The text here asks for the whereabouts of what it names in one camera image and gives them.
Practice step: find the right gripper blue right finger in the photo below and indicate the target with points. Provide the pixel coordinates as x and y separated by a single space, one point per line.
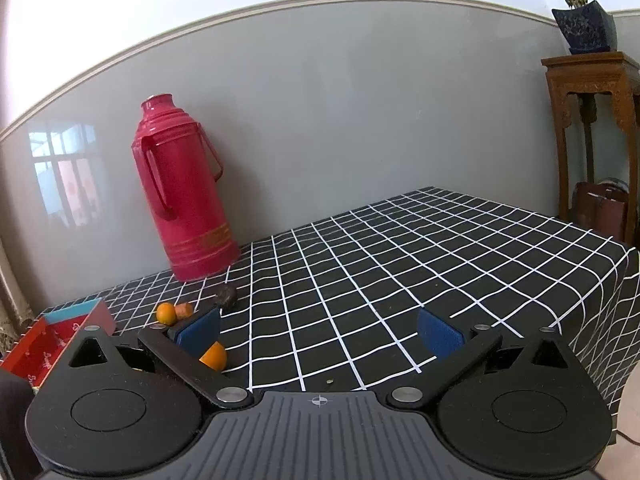
457 354

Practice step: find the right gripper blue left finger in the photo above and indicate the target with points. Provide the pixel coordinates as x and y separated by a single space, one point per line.
179 349

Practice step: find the orange mandarin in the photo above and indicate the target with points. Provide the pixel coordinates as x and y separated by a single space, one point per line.
166 314
215 357

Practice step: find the small orange-red fruit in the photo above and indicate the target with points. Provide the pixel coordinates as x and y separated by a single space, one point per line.
183 311

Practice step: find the dark brown passion fruit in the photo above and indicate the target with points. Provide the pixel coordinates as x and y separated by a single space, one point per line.
225 296

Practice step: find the black white grid tablecloth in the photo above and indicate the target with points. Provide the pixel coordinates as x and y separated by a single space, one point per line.
335 304

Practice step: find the red cardboard fruit box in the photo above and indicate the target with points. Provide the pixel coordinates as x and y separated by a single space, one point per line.
38 350

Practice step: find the red thermos flask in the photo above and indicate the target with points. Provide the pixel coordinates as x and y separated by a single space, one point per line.
179 170

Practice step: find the dark blue flower pot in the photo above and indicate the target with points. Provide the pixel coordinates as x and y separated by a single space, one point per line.
587 29

